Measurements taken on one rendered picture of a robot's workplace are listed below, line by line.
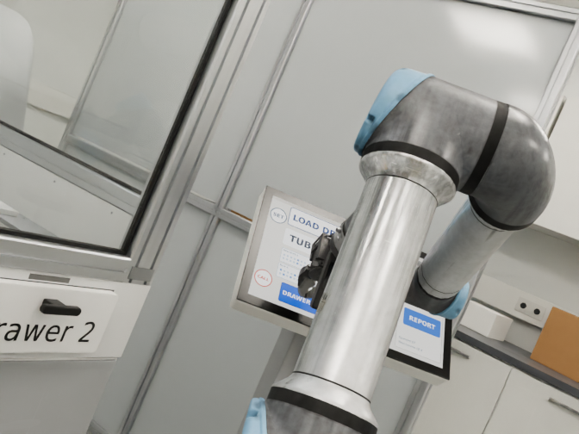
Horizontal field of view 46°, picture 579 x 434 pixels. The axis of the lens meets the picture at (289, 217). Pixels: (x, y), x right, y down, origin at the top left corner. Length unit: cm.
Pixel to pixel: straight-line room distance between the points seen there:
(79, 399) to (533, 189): 86
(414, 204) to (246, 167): 189
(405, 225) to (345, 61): 182
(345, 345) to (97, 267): 60
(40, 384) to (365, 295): 68
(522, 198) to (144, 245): 68
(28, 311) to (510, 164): 72
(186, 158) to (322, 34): 147
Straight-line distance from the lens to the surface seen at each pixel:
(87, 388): 131
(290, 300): 146
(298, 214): 158
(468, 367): 348
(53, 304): 109
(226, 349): 255
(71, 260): 114
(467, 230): 94
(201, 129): 123
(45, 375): 123
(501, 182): 81
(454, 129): 79
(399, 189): 75
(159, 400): 274
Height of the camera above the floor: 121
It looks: 2 degrees down
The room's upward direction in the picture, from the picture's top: 23 degrees clockwise
